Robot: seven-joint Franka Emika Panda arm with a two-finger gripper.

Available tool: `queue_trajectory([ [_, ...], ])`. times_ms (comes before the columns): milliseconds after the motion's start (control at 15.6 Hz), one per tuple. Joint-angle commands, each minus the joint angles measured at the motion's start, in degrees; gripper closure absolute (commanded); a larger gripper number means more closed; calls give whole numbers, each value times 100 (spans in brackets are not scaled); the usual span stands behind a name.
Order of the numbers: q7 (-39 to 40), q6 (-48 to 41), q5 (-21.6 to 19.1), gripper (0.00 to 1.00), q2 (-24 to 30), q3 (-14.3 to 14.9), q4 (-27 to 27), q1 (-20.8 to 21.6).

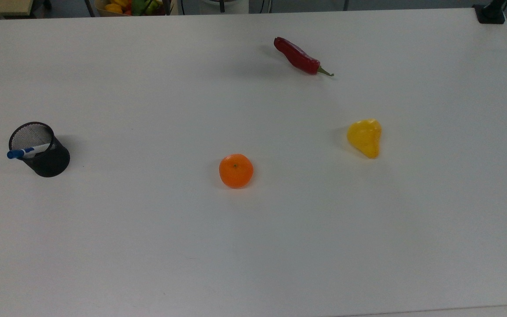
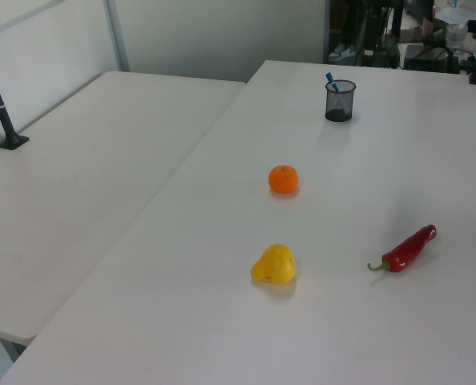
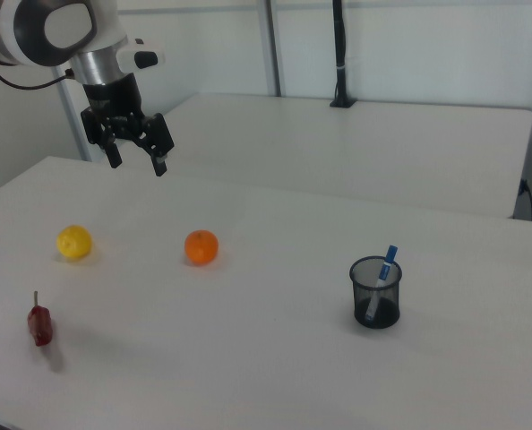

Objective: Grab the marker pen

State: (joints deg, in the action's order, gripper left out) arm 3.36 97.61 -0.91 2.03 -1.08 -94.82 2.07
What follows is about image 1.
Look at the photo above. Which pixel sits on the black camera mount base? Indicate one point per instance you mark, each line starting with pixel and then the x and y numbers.
pixel 491 17

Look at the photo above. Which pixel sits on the blue white marker pen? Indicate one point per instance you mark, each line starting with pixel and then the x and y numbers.
pixel 16 154

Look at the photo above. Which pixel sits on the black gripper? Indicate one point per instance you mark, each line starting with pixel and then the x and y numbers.
pixel 222 2

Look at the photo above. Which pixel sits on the orange mandarin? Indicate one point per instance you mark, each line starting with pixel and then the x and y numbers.
pixel 236 171

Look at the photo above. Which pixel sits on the yellow bell pepper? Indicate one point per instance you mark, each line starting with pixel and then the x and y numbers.
pixel 365 136

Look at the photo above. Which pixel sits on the red chili pepper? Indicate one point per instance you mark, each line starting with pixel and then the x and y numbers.
pixel 297 57

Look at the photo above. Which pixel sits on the basket of toy fruit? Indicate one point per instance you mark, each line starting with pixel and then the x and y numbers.
pixel 117 6

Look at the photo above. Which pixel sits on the black mesh pen cup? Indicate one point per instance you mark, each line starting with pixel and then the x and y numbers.
pixel 53 163

